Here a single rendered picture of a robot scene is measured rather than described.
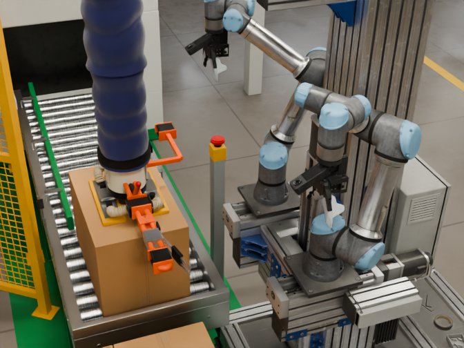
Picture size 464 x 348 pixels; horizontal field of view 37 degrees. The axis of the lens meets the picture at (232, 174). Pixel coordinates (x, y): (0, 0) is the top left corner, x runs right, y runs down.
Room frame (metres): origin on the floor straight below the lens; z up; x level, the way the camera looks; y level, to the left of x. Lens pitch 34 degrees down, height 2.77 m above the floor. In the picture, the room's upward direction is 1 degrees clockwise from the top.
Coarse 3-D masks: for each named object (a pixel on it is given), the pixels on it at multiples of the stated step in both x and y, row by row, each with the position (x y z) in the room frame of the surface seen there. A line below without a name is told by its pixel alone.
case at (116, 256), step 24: (72, 192) 2.64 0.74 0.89; (168, 192) 2.56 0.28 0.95; (96, 216) 2.37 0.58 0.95; (168, 216) 2.38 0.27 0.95; (96, 240) 2.21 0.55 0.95; (120, 240) 2.21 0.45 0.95; (168, 240) 2.28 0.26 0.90; (96, 264) 2.19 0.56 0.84; (120, 264) 2.20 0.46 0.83; (144, 264) 2.24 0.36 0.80; (96, 288) 2.27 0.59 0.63; (120, 288) 2.20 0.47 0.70; (144, 288) 2.24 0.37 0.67; (168, 288) 2.28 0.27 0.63; (120, 312) 2.19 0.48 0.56
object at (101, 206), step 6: (90, 180) 2.61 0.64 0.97; (90, 186) 2.57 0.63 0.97; (96, 186) 2.56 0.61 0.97; (102, 186) 2.53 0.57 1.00; (96, 192) 2.52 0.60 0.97; (96, 198) 2.48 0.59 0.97; (96, 204) 2.44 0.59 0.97; (102, 204) 2.42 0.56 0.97; (108, 204) 2.40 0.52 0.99; (114, 204) 2.42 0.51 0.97; (120, 204) 2.44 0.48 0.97; (102, 210) 2.38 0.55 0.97; (102, 216) 2.35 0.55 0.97; (108, 216) 2.34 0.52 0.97; (120, 216) 2.35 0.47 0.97; (102, 222) 2.31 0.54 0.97; (108, 222) 2.31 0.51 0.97; (114, 222) 2.32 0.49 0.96; (120, 222) 2.33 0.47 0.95
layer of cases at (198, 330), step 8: (176, 328) 2.12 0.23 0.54; (184, 328) 2.12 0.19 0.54; (192, 328) 2.12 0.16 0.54; (200, 328) 2.12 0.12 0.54; (144, 336) 2.07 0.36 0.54; (152, 336) 2.07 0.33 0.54; (160, 336) 2.07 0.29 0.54; (168, 336) 2.07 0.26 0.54; (176, 336) 2.07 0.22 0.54; (184, 336) 2.07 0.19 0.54; (192, 336) 2.08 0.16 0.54; (200, 336) 2.08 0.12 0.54; (208, 336) 2.08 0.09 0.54; (120, 344) 2.03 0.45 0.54; (128, 344) 2.03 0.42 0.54; (136, 344) 2.03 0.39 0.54; (144, 344) 2.03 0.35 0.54; (152, 344) 2.03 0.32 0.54; (160, 344) 2.03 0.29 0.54; (168, 344) 2.03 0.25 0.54; (176, 344) 2.03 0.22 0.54; (184, 344) 2.03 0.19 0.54; (192, 344) 2.03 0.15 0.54; (200, 344) 2.03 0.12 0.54; (208, 344) 2.03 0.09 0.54
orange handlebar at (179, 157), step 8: (168, 136) 2.82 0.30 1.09; (176, 152) 2.68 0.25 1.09; (160, 160) 2.60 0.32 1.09; (168, 160) 2.61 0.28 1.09; (176, 160) 2.62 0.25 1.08; (128, 192) 2.36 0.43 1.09; (136, 216) 2.20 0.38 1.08; (144, 216) 2.18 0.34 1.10; (152, 216) 2.19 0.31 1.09; (144, 224) 2.15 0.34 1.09; (152, 224) 2.14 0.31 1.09; (160, 240) 2.05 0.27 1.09; (152, 248) 2.00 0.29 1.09; (168, 264) 1.91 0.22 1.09
